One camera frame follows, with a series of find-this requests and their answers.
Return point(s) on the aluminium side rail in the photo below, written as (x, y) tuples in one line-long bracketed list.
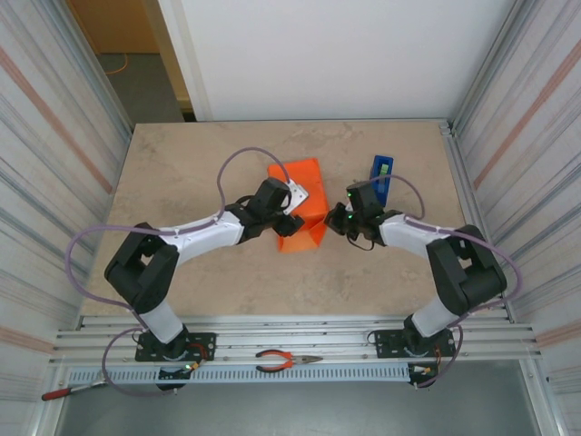
[(454, 150)]

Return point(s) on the orange wrapping paper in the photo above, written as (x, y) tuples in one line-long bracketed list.
[(308, 181)]

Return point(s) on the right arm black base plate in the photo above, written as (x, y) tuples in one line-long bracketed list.
[(386, 343)]

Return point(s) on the white door frame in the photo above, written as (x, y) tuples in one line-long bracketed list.
[(181, 59)]

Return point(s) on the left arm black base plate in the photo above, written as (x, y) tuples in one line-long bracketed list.
[(204, 340)]

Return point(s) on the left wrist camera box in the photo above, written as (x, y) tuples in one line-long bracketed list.
[(296, 197)]

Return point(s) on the aluminium rail frame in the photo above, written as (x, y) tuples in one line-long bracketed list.
[(295, 338)]

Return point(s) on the blue tape dispenser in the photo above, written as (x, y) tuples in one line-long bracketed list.
[(385, 193)]

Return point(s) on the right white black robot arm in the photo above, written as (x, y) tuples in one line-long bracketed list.
[(467, 272)]

